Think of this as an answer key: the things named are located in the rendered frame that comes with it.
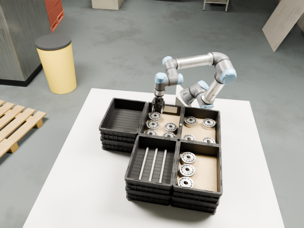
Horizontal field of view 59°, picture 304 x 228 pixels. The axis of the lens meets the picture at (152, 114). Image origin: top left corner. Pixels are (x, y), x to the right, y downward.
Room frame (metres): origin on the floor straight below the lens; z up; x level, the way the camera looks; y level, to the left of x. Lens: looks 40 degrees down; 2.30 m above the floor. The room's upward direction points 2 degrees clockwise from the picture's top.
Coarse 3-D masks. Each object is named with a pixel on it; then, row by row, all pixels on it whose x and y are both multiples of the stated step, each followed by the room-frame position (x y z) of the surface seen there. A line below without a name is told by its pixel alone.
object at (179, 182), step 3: (183, 177) 1.09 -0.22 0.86; (186, 177) 1.09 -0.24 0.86; (180, 180) 1.06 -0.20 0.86; (189, 180) 1.06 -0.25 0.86; (192, 180) 1.06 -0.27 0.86; (180, 183) 1.04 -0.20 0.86; (192, 183) 1.04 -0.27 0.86; (186, 186) 1.02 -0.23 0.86; (189, 186) 1.02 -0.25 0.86; (192, 186) 1.02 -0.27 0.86
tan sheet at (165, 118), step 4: (148, 116) 1.72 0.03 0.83; (164, 116) 1.73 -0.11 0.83; (168, 116) 1.73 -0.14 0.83; (172, 116) 1.73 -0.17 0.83; (176, 116) 1.74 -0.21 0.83; (148, 120) 1.67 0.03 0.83; (164, 120) 1.68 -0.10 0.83; (168, 120) 1.68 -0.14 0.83; (172, 120) 1.68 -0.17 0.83; (176, 120) 1.68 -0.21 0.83; (160, 124) 1.63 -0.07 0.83; (164, 124) 1.63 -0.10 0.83; (176, 124) 1.63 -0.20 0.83; (160, 128) 1.58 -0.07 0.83; (160, 132) 1.54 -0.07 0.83; (164, 132) 1.54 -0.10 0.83; (176, 132) 1.54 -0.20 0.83; (176, 136) 1.50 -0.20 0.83
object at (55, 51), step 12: (48, 36) 3.44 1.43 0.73; (60, 36) 3.45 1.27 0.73; (48, 48) 3.10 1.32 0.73; (60, 48) 3.14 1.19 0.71; (48, 60) 3.10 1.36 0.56; (60, 60) 3.13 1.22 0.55; (72, 60) 3.31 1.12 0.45; (48, 72) 3.13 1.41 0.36; (60, 72) 3.13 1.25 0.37; (72, 72) 3.26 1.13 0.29; (48, 84) 3.21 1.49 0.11; (60, 84) 3.12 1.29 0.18; (72, 84) 3.23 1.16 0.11
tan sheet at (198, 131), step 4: (200, 120) 1.69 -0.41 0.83; (184, 124) 1.64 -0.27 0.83; (200, 124) 1.64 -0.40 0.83; (184, 128) 1.59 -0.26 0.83; (188, 128) 1.59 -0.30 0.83; (192, 128) 1.59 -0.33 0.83; (196, 128) 1.59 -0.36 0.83; (200, 128) 1.59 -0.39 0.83; (204, 128) 1.59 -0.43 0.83; (184, 132) 1.54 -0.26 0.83; (188, 132) 1.55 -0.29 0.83; (192, 132) 1.55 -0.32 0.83; (196, 132) 1.55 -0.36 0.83; (200, 132) 1.55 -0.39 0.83; (204, 132) 1.55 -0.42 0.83; (208, 132) 1.55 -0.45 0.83; (212, 132) 1.55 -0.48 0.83; (196, 136) 1.50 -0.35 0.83; (200, 136) 1.50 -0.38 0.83; (204, 136) 1.51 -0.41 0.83; (208, 136) 1.51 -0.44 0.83; (212, 136) 1.51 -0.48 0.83; (196, 140) 1.46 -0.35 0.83; (200, 140) 1.46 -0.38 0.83
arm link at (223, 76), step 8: (216, 64) 1.72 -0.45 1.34; (224, 64) 1.68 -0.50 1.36; (216, 72) 1.70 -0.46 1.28; (224, 72) 1.63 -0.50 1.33; (232, 72) 1.62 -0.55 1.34; (216, 80) 1.67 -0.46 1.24; (224, 80) 1.61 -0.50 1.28; (232, 80) 1.64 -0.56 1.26; (208, 88) 1.78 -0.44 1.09; (216, 88) 1.70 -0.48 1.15; (200, 96) 1.84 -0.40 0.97; (208, 96) 1.75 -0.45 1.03; (200, 104) 1.79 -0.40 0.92; (208, 104) 1.76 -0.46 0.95
